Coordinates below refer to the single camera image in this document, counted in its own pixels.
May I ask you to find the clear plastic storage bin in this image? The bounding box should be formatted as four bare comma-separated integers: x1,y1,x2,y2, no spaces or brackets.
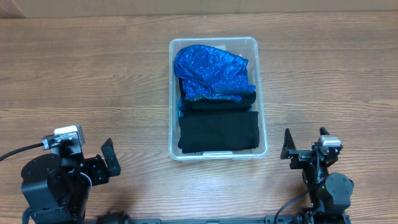
169,37,269,161

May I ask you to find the blue sparkly fabric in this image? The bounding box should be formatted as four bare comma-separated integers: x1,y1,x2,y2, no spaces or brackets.
174,45,256,101

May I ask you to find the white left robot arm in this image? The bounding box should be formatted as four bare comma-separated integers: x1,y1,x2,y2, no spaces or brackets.
21,136,121,224

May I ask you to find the wide black garment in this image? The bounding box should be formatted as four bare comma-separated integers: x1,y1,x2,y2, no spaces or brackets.
178,111,260,154

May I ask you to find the narrow black garment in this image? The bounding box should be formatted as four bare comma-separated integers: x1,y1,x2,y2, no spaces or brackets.
179,92,257,111

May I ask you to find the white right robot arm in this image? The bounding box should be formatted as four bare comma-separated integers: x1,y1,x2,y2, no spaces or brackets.
274,127,354,224

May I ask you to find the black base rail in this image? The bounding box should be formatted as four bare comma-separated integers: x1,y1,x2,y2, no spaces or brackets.
86,211,299,224

